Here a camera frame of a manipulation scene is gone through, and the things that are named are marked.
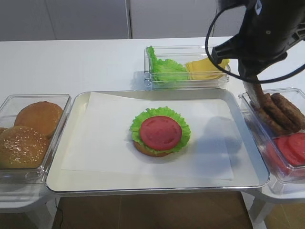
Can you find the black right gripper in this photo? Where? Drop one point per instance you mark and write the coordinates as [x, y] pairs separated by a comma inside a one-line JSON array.
[[269, 29]]

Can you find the brown meat patty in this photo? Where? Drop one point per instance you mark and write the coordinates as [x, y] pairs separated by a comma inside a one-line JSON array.
[[278, 115], [271, 123], [289, 109], [260, 96]]

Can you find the yellow cheese slices stack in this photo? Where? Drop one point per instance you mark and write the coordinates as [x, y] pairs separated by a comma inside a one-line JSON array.
[[203, 70]]

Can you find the green lettuce in container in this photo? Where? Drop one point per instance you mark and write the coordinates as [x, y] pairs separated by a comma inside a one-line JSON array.
[[165, 70]]

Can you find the clear lettuce cheese container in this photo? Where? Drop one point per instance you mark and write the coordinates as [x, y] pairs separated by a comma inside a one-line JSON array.
[[182, 55]]

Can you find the green lettuce leaf on burger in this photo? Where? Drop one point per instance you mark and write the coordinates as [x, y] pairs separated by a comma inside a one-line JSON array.
[[161, 111]]

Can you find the clear patty tomato container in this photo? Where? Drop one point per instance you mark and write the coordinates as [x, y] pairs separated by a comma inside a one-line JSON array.
[[291, 180]]

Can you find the back red tomato slice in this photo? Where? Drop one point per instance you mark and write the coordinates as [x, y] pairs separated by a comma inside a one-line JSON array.
[[274, 158]]

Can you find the front red tomato slice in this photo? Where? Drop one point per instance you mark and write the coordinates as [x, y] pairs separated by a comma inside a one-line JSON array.
[[296, 142]]

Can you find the middle red tomato slice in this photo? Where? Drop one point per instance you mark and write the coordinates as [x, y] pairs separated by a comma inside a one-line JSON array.
[[289, 155]]

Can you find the silver metal tray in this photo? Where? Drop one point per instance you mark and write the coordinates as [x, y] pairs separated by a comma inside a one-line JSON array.
[[248, 167]]

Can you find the red tomato slice on burger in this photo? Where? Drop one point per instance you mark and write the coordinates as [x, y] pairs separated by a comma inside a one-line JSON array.
[[160, 133]]

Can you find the bottom burger bun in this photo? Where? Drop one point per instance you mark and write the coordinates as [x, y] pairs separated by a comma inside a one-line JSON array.
[[151, 152]]

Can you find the white paper sheet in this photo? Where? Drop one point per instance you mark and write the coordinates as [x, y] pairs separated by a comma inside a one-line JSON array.
[[102, 142]]

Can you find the plain orange bun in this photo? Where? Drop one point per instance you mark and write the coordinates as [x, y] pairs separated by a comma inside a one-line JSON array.
[[41, 116]]

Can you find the clear bun container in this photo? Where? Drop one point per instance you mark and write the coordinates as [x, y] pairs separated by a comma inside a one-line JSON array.
[[8, 112]]

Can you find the front sesame bun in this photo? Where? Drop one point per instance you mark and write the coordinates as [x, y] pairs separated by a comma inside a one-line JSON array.
[[22, 147]]

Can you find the sesame bun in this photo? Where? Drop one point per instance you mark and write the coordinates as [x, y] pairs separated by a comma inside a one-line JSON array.
[[22, 147], [2, 129]]

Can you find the left sesame bun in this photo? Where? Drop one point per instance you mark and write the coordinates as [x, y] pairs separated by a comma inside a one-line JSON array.
[[2, 129]]

